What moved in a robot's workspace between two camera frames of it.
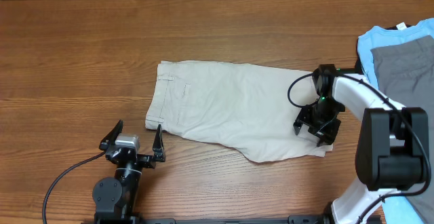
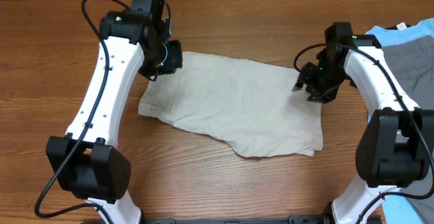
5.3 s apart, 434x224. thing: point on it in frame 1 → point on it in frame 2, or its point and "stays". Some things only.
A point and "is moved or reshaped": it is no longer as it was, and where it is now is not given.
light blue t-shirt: (399, 207) stays
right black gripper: (328, 134) → (324, 96)
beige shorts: (249, 110) is moved or reshaped
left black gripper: (150, 161) → (175, 61)
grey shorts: (405, 70) stays
